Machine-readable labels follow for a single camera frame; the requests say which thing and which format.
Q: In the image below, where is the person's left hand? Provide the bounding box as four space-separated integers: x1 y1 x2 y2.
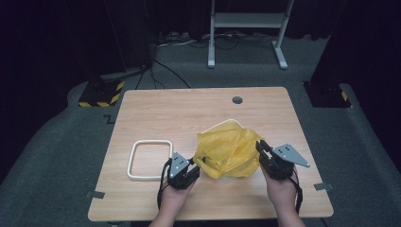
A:
159 181 197 213

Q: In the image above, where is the left hand-held gripper cable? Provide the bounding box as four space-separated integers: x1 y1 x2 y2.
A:
156 158 173 211

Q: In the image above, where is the black yellow striped base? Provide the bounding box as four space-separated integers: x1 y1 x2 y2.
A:
78 79 126 108
303 80 353 109

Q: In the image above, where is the cream plastic bin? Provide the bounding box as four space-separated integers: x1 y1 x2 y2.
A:
201 118 246 135

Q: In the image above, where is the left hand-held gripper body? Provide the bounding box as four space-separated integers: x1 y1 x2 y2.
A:
164 151 192 190

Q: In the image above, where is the black floor cable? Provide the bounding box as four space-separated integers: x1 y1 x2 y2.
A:
135 59 192 90

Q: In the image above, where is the white metal stand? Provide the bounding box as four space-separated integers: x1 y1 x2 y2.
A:
207 0 295 70

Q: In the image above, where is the yellow plastic bag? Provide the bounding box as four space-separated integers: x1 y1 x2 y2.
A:
192 119 265 180

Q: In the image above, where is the person's right hand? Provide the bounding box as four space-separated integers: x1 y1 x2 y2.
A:
260 166 299 210

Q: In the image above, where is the bundle of floor cables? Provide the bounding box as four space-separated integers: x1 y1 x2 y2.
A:
157 30 275 51

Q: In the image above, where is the cream bin rim ring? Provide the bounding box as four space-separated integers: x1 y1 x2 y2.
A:
127 139 174 182

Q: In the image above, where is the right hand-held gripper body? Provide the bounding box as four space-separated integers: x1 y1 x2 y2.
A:
262 143 311 182

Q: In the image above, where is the right hand-held gripper cable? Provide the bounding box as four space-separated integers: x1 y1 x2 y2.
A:
291 169 304 216

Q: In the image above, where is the hand-held gripper cable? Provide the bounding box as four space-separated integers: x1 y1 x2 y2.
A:
291 169 304 216
156 158 173 211

